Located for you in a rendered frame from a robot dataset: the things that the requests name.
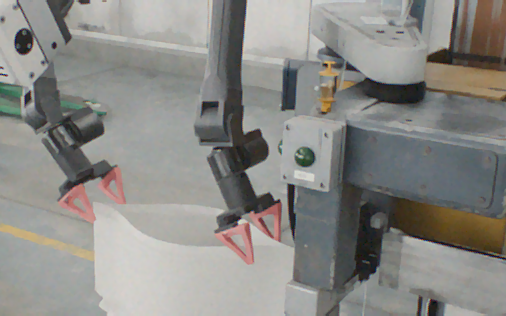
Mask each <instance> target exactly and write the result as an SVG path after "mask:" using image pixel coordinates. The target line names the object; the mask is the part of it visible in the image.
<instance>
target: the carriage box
mask: <svg viewBox="0 0 506 316"><path fill-rule="evenodd" d="M447 59H448V48H447V46H439V47H438V48H437V50H434V51H432V52H430V53H428V57H426V67H425V77H424V79H425V81H433V82H441V83H450V84H458V85H465V86H473V87H481V88H489V89H497V90H505V91H506V70H497V69H488V68H479V67H471V66H462V65H456V66H454V65H447ZM501 101H503V102H506V97H505V98H504V99H501ZM394 228H396V229H399V230H402V231H405V232H408V233H413V234H417V235H423V236H427V238H432V239H436V240H441V241H445V242H450V243H454V244H460V245H464V247H469V248H473V249H478V250H482V251H487V252H491V253H497V254H500V255H501V256H506V218H502V219H496V218H490V217H485V216H480V215H474V214H470V212H464V211H460V210H454V209H450V208H444V207H439V206H434V205H429V204H424V202H419V201H414V200H409V199H404V198H399V197H397V202H396V213H395V223H394Z"/></svg>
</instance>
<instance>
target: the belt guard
mask: <svg viewBox="0 0 506 316"><path fill-rule="evenodd" d="M359 16H377V17H382V18H383V19H385V20H386V21H387V22H388V19H389V18H391V17H400V7H398V6H392V5H386V4H382V13H381V4H376V3H359V2H333V3H322V4H317V5H314V6H313V12H312V30H311V33H312V34H313V35H314V36H315V37H317V38H318V39H319V41H321V42H323V43H324V44H325V45H327V46H328V47H329V48H331V49H332V50H333V51H336V53H337V54H338V55H339V56H341V57H342V58H343V59H346V60H347V61H348V62H350V63H351V65H352V66H353V67H355V68H356V69H358V70H360V71H361V72H362V73H364V74H365V75H366V77H367V78H370V79H372V80H373V81H376V82H381V83H386V84H398V85H407V84H416V83H420V82H423V81H424V77H425V67H426V57H428V45H427V43H425V41H424V40H423V38H422V35H421V34H420V32H419V30H418V29H417V27H416V25H412V26H411V27H406V26H393V25H381V30H383V31H384V32H376V31H377V30H380V25H376V24H365V23H363V22H362V19H361V18H360V17H359ZM401 27H402V29H401ZM400 30H401V31H403V32H404V33H396V31H400Z"/></svg>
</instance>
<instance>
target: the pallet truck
mask: <svg viewBox="0 0 506 316"><path fill-rule="evenodd" d="M0 94H4V95H10V96H15V97H22V96H23V86H20V85H14V84H9V83H3V82H0ZM61 106H64V107H68V108H74V110H79V108H81V109H83V107H84V106H85V107H86V106H90V107H91V109H92V110H94V112H95V113H96V114H98V115H99V114H101V115H107V112H109V111H111V112H112V109H111V107H110V106H109V105H107V104H104V103H101V102H98V101H94V100H89V99H84V98H78V96H74V95H67V94H62V93H61ZM0 111H1V112H4V113H9V114H14V115H20V116H22V109H21V102H18V101H12V99H8V98H2V97H0Z"/></svg>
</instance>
